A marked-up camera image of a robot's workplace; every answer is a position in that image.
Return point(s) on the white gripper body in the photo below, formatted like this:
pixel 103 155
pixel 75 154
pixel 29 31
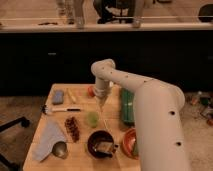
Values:
pixel 101 90

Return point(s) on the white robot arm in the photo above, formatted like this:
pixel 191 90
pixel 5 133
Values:
pixel 156 108

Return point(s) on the red tomato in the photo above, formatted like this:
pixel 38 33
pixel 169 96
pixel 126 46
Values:
pixel 90 91

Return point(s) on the green dish rack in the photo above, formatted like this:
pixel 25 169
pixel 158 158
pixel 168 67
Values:
pixel 127 116

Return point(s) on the green cup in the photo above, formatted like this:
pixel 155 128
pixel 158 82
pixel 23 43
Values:
pixel 92 119

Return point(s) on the blue sponge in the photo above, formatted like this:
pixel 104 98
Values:
pixel 58 97

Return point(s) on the brown grape bunch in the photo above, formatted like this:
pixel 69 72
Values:
pixel 72 128

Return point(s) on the dark brown bowl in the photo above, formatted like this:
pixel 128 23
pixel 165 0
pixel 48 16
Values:
pixel 101 144

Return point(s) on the red bowl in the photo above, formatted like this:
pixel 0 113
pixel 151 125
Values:
pixel 129 144

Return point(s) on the white dish brush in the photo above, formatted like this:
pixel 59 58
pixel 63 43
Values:
pixel 50 110

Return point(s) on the grey cloth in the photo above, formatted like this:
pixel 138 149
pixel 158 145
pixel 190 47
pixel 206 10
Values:
pixel 51 134

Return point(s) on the metal spoon ladle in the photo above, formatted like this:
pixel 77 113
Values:
pixel 60 150

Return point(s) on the dark cabinet counter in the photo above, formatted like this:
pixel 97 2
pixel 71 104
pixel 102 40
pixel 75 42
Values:
pixel 32 58

